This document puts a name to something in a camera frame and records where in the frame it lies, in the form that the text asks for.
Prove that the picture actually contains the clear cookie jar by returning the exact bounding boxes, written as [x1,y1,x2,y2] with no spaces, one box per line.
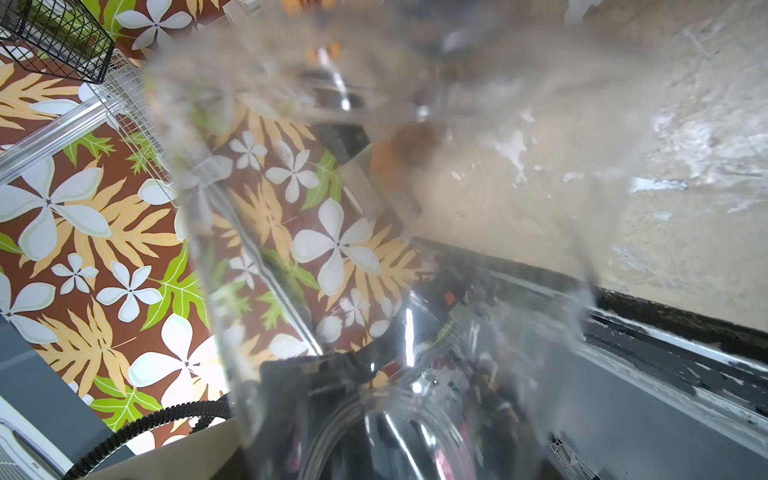
[338,121,446,222]
[145,1,655,479]

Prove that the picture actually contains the white wire basket left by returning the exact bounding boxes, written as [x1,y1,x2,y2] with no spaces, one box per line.
[94,50,173,189]

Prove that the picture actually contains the black wire basket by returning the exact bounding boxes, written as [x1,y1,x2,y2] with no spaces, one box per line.
[1,0,115,84]

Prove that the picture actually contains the clear cookie jar front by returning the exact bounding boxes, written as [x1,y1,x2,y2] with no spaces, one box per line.
[338,121,446,222]

